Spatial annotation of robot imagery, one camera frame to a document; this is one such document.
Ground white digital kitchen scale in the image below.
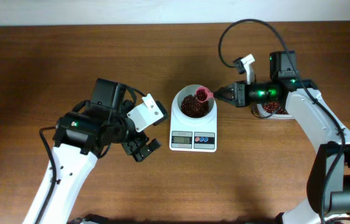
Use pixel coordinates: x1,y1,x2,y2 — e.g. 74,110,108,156
169,92,218,152

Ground black camera cable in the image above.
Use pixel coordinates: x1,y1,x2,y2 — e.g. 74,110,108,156
34,126,58,224
218,19,346,224

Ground clear plastic container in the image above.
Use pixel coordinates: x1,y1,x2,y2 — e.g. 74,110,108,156
256,102,294,120

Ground white round bowl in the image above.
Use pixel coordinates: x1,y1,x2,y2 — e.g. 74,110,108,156
175,85,215,119

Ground pink measuring scoop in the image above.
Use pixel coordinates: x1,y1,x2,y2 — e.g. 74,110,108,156
195,86,214,103

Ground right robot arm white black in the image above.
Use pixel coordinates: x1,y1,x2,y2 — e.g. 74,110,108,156
214,51,350,224

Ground left black camera cable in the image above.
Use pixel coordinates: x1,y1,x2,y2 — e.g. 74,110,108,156
34,126,58,224

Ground right black camera cable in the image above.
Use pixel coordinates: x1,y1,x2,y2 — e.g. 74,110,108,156
218,19,346,224

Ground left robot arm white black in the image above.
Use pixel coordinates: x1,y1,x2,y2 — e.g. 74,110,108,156
24,78,167,223

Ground red beans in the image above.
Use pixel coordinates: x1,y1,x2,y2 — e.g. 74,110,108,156
180,90,289,119

